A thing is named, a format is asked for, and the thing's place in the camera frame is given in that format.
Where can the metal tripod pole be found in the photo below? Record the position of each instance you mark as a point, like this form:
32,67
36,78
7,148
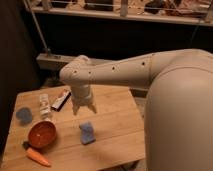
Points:
47,50

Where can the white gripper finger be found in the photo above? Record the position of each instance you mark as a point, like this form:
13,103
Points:
76,109
92,107

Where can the clear plastic bottle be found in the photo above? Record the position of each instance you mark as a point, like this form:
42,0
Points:
44,107

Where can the wooden shelf rail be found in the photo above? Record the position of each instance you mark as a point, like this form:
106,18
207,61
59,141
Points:
139,71

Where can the orange bowl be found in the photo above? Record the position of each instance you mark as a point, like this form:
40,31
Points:
42,134

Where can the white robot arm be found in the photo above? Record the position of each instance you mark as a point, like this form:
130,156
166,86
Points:
179,103

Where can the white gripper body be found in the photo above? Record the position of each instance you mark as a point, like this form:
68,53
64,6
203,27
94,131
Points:
82,95

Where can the orange toy carrot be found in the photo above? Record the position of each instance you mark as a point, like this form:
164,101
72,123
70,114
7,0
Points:
37,157

